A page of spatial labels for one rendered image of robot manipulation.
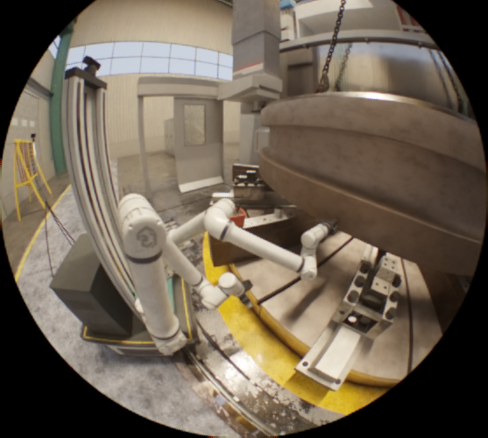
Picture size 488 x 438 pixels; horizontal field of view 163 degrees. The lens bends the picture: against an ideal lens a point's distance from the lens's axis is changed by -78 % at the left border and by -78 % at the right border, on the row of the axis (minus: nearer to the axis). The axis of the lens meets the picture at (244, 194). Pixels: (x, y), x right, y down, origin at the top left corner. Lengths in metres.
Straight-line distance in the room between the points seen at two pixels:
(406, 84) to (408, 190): 3.53
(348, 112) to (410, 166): 0.51
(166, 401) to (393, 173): 2.12
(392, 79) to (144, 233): 4.63
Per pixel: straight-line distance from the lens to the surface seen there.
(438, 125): 1.12
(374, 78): 4.57
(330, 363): 1.11
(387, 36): 4.91
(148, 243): 0.45
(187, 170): 4.28
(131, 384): 1.66
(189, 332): 1.26
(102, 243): 0.86
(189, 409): 1.50
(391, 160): 1.21
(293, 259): 0.89
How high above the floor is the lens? 1.46
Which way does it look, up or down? 22 degrees down
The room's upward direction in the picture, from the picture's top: 1 degrees clockwise
